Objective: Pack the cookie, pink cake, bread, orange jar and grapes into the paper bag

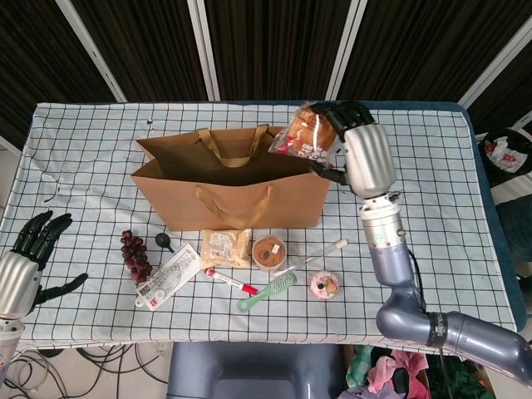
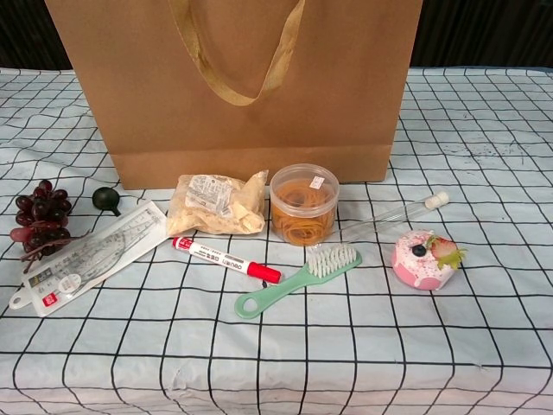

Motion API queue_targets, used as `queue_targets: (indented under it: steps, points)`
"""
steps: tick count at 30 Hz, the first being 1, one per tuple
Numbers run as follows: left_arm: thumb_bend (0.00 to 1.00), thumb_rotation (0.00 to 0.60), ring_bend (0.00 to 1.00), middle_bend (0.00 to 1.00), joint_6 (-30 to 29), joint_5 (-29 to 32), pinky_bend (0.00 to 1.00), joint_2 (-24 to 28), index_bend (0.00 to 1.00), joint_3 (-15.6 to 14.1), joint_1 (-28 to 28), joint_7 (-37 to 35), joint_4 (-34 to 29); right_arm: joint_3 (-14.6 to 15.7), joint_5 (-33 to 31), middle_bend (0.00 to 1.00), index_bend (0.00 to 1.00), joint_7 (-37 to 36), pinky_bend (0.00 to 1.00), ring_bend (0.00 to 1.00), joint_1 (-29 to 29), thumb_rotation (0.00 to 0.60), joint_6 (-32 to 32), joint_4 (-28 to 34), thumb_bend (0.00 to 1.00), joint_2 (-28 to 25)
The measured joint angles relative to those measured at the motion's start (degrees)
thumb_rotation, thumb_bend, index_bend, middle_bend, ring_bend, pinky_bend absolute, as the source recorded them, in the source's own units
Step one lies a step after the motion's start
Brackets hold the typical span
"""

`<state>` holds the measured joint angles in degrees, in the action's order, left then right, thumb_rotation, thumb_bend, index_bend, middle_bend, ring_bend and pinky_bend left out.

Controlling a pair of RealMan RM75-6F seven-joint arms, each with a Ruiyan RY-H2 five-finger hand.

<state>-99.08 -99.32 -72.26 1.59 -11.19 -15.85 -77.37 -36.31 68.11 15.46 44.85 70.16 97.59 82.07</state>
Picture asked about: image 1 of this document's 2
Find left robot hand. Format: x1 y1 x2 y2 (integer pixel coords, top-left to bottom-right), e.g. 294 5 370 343
0 210 89 321

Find packaged clear ruler set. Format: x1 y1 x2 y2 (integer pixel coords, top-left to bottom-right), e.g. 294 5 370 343
135 243 200 311

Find bagged round bread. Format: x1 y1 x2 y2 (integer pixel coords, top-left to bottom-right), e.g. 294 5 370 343
268 103 338 164

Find black floor cables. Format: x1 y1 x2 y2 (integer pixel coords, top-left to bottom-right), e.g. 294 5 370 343
0 347 171 399

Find white partition post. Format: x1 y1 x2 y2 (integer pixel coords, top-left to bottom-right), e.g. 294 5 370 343
459 16 532 110
186 0 221 101
56 0 128 103
325 0 369 101

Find black measuring spoon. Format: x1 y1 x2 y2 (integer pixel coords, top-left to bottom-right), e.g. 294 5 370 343
155 233 176 254

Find purple grape bunch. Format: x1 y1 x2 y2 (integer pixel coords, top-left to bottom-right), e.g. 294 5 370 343
120 229 153 286

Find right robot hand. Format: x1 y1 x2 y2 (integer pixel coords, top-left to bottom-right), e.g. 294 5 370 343
305 99 396 197

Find pink cloth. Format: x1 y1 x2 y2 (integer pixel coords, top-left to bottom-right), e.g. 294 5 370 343
367 350 430 394

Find clear jar of rubber bands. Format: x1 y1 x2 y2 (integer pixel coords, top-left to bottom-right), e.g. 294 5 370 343
251 235 288 271

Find brown paper shopping bag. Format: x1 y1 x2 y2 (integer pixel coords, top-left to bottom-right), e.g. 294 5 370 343
131 123 333 232

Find green plastic brush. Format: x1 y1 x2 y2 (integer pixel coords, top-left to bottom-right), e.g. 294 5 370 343
236 272 298 313

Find glass tube with white stopper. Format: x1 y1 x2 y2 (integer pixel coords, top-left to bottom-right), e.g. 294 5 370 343
286 238 349 269

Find red and white marker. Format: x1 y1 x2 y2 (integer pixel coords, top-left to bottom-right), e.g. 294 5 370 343
203 268 259 295

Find dark blue fabric object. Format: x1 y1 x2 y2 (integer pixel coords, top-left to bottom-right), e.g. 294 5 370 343
494 182 532 261

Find pink strawberry cake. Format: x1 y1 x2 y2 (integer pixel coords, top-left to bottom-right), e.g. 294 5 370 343
309 269 342 300

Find white black checked tablecloth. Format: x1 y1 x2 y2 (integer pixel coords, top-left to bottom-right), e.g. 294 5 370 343
0 101 523 354

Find dark green cloth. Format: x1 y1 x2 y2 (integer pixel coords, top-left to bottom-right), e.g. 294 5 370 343
427 355 483 399

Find mint green cloth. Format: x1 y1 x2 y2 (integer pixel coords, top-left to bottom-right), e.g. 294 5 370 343
345 343 375 387

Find blue grey robot torso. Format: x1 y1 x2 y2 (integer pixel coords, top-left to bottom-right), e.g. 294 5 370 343
168 341 346 399

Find beige snack packet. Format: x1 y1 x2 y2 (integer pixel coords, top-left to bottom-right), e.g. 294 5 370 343
199 228 254 270

